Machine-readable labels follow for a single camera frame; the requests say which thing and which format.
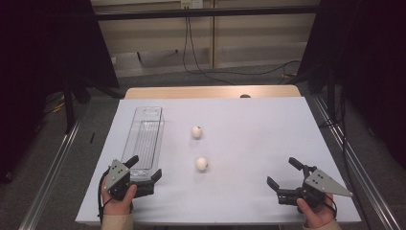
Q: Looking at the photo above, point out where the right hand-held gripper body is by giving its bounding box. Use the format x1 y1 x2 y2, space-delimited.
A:
277 164 354 209

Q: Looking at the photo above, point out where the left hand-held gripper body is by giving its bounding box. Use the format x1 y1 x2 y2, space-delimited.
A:
103 158 156 202

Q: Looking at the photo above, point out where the clear plastic container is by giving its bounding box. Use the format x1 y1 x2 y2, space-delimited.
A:
120 105 166 180

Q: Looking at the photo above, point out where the person's left hand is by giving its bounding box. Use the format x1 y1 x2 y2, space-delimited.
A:
101 183 139 216

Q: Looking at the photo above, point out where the person's right hand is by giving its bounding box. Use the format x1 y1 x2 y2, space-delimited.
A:
296 193 337 229

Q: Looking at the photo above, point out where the black metal stand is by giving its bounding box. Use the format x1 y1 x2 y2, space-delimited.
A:
61 82 78 133

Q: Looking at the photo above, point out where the light wooden table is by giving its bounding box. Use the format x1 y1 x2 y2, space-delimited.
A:
124 84 302 100

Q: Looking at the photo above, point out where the black curtain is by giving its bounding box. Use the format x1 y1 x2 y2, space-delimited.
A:
0 0 121 185
296 0 406 171

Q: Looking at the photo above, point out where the black metal crossbar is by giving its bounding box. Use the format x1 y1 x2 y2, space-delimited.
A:
95 5 320 22

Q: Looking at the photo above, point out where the left hand-held gripper cable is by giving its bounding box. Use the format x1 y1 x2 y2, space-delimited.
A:
97 169 111 224

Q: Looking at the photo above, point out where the hand-held gripper cable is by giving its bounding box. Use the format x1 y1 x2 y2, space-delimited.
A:
97 169 111 224
325 193 339 219

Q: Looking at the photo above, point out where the right hand-held gripper cable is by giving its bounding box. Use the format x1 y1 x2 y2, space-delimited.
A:
325 193 339 219

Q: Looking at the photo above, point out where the aluminium floor rail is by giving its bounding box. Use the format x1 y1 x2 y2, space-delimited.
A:
310 95 401 230
18 111 85 230

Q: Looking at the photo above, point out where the black cable beside rail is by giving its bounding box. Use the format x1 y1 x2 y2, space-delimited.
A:
319 89 350 161

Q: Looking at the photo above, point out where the black floor cable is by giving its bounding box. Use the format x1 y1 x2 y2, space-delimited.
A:
187 17 303 77
182 17 237 86

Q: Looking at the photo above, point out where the wall power outlet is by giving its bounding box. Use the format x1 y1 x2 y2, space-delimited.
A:
180 0 204 10

